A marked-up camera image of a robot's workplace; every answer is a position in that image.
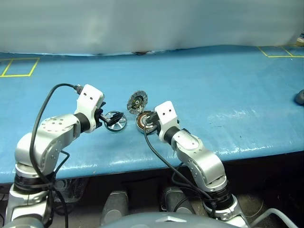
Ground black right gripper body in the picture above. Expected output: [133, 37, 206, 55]
[145, 112, 160, 131]

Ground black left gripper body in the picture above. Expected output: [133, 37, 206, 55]
[94, 101, 106, 130]

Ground spoked silver rotor wheel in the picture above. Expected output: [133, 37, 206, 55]
[104, 111, 127, 133]

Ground silver motor stator housing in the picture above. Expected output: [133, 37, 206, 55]
[136, 110, 159, 134]

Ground round silver motor end cover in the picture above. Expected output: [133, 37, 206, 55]
[127, 90, 148, 114]

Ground blue plastic table cover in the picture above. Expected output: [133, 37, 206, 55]
[0, 45, 304, 185]

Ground dark patterned panel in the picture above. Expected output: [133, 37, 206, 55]
[54, 177, 89, 203]

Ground dark grey rounded shape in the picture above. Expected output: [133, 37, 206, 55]
[161, 186, 196, 214]

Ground light grey rounded shape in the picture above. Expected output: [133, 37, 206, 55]
[101, 190, 129, 226]

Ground white backdrop sheet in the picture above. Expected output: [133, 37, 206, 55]
[0, 0, 304, 57]

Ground grey robot torso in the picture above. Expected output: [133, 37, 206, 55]
[99, 212, 238, 228]

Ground dark grey game controller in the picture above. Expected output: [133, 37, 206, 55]
[295, 89, 304, 105]

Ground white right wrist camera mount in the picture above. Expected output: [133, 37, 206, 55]
[154, 101, 179, 143]

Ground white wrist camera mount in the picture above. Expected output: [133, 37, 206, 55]
[154, 101, 179, 143]
[74, 84, 105, 133]

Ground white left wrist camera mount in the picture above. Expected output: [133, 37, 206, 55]
[74, 84, 105, 133]

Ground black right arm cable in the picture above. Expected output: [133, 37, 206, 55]
[143, 133, 216, 214]

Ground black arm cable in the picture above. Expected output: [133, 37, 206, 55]
[29, 83, 83, 228]
[143, 133, 216, 214]

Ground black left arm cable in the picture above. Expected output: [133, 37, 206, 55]
[29, 83, 83, 228]

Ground grey hose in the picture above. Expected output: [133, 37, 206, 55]
[251, 208, 300, 228]

